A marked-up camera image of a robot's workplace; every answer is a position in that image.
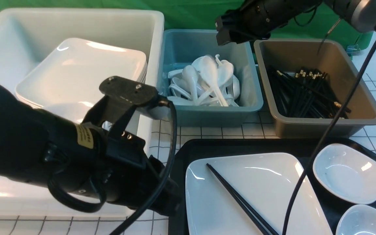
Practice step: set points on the green cloth backdrop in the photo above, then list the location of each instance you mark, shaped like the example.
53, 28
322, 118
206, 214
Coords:
191, 14

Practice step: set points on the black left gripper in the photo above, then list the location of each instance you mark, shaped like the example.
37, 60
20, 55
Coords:
92, 166

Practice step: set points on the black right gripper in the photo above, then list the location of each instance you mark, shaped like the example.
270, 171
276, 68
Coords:
256, 19

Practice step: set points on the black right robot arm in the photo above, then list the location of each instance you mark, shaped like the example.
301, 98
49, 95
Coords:
360, 14

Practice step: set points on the stack of white square plates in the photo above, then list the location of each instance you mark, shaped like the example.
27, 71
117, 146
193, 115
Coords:
67, 81

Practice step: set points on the blue binder clip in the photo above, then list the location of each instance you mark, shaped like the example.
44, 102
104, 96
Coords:
352, 50

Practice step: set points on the small white dish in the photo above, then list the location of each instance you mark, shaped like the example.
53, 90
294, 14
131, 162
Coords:
359, 219
346, 173

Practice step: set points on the brown plastic bin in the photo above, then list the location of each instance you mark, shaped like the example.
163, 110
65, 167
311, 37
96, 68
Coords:
290, 55

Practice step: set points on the teal plastic bin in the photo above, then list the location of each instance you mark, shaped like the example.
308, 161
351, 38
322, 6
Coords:
180, 47

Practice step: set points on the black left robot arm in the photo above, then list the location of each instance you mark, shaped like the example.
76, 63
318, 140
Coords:
24, 136

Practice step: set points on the pile of black chopsticks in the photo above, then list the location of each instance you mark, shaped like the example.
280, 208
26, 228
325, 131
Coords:
305, 93

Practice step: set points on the black chopstick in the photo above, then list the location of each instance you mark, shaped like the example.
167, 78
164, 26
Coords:
240, 209
272, 230

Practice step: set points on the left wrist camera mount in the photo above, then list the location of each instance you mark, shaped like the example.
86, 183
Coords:
121, 99

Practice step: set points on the large white square plate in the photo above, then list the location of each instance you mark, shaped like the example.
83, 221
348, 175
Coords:
265, 180

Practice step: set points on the large white plastic tub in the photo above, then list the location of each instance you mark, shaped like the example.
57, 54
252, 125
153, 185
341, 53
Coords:
19, 199

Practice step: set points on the pile of white spoons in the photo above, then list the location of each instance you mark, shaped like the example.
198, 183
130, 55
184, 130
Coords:
208, 81

